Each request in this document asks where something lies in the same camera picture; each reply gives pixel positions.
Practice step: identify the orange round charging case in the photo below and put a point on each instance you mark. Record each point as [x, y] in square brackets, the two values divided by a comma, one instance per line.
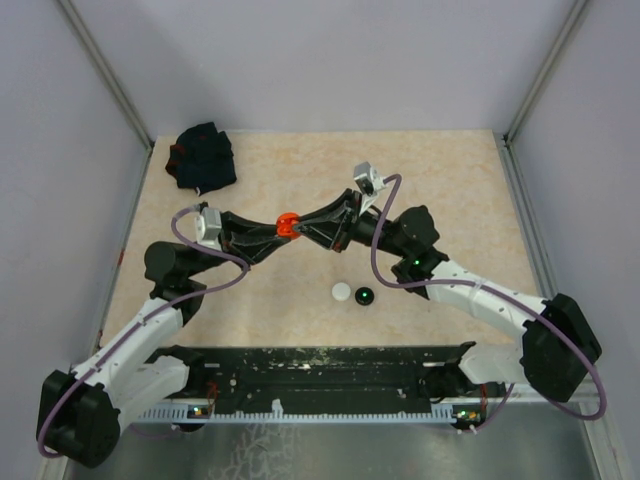
[285, 225]

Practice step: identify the left aluminium frame post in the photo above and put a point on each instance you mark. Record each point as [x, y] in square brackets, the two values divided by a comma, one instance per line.
[104, 70]

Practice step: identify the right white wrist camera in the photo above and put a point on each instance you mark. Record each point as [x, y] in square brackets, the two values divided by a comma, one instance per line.
[369, 182]

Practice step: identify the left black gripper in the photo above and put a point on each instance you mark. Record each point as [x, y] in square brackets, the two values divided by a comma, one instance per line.
[255, 249]

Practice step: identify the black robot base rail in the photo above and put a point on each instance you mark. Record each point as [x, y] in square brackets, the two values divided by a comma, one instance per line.
[332, 380]

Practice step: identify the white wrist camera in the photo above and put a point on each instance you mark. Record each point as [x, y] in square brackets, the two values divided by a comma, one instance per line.
[369, 182]
[208, 226]

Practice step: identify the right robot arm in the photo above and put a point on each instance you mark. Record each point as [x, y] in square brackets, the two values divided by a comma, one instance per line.
[552, 347]

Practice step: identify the right aluminium frame post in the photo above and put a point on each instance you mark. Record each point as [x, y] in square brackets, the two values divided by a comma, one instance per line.
[566, 34]

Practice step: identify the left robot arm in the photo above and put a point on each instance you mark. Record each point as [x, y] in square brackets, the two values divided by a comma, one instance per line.
[83, 412]

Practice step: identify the black round charging case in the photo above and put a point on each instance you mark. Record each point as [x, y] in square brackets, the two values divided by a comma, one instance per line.
[364, 296]

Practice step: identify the aluminium frame post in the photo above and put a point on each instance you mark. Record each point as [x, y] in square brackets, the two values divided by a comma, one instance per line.
[566, 34]
[104, 70]

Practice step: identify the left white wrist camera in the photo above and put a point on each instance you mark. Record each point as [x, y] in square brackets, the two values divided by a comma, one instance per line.
[208, 226]

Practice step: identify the white charging case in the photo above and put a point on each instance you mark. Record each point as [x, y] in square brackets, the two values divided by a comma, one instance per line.
[341, 291]

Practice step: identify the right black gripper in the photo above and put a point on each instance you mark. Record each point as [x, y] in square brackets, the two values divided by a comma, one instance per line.
[347, 209]

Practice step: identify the dark crumpled cloth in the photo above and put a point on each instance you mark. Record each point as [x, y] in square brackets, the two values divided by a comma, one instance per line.
[202, 159]

